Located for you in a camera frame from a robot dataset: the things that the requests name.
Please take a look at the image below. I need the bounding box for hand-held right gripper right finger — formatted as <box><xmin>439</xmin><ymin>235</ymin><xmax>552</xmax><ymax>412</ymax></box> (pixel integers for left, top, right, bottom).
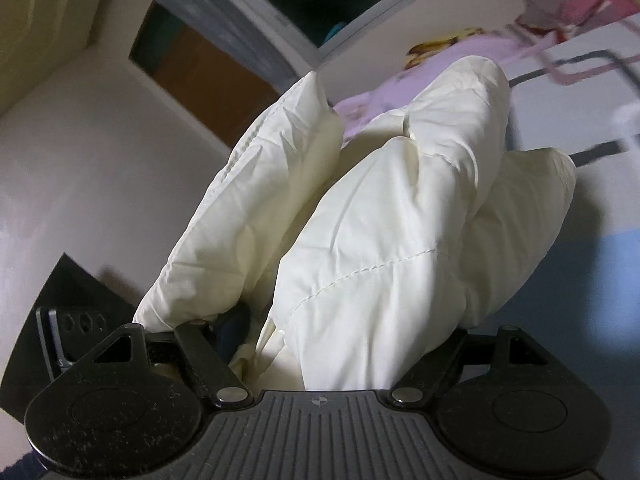
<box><xmin>391</xmin><ymin>325</ymin><xmax>553</xmax><ymax>407</ymax></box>

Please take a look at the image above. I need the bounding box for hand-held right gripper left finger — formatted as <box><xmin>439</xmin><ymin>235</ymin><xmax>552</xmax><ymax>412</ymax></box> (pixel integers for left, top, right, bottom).
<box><xmin>75</xmin><ymin>302</ymin><xmax>251</xmax><ymax>408</ymax></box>

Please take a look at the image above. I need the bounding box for white padded jacket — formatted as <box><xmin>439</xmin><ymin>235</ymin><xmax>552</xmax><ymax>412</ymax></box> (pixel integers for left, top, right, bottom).
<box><xmin>132</xmin><ymin>55</ymin><xmax>578</xmax><ymax>393</ymax></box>

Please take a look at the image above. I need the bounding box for brown wooden door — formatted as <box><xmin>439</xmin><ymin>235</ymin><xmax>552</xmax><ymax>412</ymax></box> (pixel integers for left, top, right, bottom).
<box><xmin>129</xmin><ymin>2</ymin><xmax>279</xmax><ymax>148</ymax></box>

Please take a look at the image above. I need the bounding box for cream wardrobe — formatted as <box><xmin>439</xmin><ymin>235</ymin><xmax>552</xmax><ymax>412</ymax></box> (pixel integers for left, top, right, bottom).
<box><xmin>0</xmin><ymin>0</ymin><xmax>122</xmax><ymax>117</ymax></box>

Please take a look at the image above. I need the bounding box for grey blue curtain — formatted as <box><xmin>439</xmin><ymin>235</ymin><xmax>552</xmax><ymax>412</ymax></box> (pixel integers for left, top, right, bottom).
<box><xmin>125</xmin><ymin>0</ymin><xmax>315</xmax><ymax>95</ymax></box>

